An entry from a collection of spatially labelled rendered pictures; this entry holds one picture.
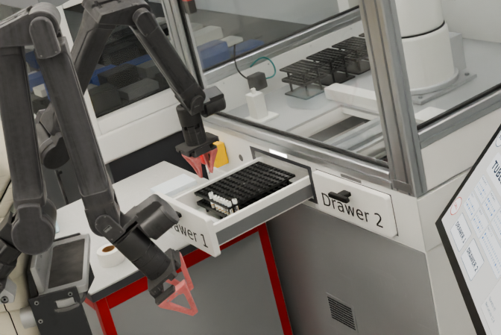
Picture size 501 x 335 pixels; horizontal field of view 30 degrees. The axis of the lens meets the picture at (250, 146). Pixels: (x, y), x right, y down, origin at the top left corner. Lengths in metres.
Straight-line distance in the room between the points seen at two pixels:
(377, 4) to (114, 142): 1.45
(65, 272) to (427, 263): 0.84
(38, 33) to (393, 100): 0.85
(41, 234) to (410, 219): 0.90
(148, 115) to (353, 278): 1.08
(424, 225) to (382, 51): 0.43
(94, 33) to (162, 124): 1.32
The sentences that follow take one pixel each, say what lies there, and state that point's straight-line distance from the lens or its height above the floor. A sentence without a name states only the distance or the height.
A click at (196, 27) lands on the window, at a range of 2.76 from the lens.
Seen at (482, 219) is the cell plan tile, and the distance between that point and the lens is 1.83.
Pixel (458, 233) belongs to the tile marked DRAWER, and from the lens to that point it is 1.90.
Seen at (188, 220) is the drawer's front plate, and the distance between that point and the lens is 2.43.
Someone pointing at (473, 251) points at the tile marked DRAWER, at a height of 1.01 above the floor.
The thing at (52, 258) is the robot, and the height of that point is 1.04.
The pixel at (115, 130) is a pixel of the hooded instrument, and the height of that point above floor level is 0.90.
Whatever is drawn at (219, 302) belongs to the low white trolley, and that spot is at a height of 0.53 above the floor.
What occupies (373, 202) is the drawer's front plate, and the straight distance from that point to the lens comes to 2.29.
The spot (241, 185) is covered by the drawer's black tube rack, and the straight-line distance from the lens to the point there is 2.54.
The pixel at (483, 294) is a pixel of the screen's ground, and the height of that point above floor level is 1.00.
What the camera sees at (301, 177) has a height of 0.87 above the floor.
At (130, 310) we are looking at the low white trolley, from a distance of 2.62.
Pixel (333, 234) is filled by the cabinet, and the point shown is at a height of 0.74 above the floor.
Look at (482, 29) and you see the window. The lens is 2.27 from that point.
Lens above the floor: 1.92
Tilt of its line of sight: 21 degrees down
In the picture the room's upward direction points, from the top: 14 degrees counter-clockwise
